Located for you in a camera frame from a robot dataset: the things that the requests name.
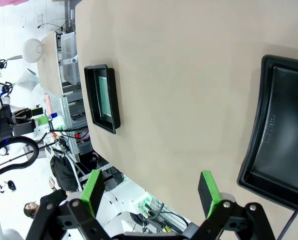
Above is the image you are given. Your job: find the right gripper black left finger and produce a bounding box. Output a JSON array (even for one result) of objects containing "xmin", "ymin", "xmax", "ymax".
[{"xmin": 26, "ymin": 169, "xmax": 107, "ymax": 240}]

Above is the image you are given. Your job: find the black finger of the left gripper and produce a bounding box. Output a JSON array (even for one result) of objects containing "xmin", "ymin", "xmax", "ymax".
[
  {"xmin": 12, "ymin": 107, "xmax": 44, "ymax": 119},
  {"xmin": 13, "ymin": 116, "xmax": 51, "ymax": 138}
]

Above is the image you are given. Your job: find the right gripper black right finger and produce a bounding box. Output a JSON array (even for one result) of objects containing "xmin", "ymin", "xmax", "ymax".
[{"xmin": 188, "ymin": 170, "xmax": 276, "ymax": 240}]

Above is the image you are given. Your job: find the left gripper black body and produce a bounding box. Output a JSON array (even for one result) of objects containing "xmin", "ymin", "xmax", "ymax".
[{"xmin": 0, "ymin": 104, "xmax": 15, "ymax": 141}]

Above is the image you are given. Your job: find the green circuit board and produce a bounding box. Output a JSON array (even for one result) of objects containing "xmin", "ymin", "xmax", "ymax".
[{"xmin": 98, "ymin": 75, "xmax": 112, "ymax": 117}]

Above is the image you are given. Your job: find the black plastic ESD tray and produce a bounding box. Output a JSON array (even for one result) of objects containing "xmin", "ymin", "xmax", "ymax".
[
  {"xmin": 84, "ymin": 64, "xmax": 121, "ymax": 136},
  {"xmin": 236, "ymin": 54, "xmax": 298, "ymax": 217}
]

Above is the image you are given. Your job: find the black backpack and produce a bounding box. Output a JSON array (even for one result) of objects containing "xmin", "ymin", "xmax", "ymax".
[{"xmin": 50, "ymin": 154, "xmax": 80, "ymax": 192}]

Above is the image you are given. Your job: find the dark haired person in black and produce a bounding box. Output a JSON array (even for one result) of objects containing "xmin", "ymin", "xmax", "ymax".
[{"xmin": 23, "ymin": 188, "xmax": 68, "ymax": 221}]

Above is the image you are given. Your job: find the grey aluminium equipment rack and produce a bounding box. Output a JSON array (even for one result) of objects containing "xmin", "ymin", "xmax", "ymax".
[{"xmin": 43, "ymin": 88, "xmax": 93, "ymax": 163}]

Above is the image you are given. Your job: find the wooden desk panel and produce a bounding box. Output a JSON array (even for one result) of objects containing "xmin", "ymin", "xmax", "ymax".
[{"xmin": 37, "ymin": 31, "xmax": 65, "ymax": 99}]

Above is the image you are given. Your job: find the white round dome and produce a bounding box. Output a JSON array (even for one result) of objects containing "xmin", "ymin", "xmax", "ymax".
[{"xmin": 23, "ymin": 38, "xmax": 46, "ymax": 64}]

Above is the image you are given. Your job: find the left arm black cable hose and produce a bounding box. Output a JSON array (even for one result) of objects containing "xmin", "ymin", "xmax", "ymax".
[{"xmin": 0, "ymin": 136, "xmax": 41, "ymax": 182}]

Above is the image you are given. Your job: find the black cable bundle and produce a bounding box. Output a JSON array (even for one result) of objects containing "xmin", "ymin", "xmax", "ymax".
[{"xmin": 130, "ymin": 202, "xmax": 190, "ymax": 240}]

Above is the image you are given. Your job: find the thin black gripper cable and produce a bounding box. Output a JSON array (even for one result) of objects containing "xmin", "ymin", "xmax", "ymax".
[{"xmin": 278, "ymin": 192, "xmax": 298, "ymax": 240}]

